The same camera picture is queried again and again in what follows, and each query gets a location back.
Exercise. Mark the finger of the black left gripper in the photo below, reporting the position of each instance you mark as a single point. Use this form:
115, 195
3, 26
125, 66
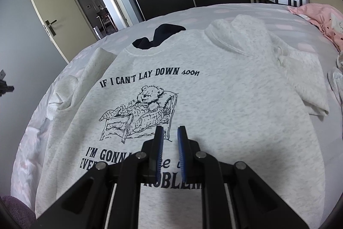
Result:
4, 88

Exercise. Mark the purple blanket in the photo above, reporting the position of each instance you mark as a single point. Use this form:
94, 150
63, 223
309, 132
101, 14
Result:
18, 212

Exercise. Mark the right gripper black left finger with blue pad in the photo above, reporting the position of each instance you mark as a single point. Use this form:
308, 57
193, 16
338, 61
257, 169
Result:
108, 196

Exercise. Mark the light grey printed sweatshirt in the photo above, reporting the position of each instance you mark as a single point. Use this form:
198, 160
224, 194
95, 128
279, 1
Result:
237, 88

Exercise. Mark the dark navy garment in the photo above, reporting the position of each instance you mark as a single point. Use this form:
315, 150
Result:
162, 33

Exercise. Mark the pink patterned garment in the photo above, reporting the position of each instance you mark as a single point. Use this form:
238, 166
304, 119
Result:
325, 17

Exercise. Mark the white garment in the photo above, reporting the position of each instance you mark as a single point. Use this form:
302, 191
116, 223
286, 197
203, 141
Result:
335, 79

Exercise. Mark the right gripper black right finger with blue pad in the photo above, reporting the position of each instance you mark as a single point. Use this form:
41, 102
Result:
233, 195

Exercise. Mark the cream door with handle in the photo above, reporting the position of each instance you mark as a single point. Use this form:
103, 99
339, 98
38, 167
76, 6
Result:
66, 25

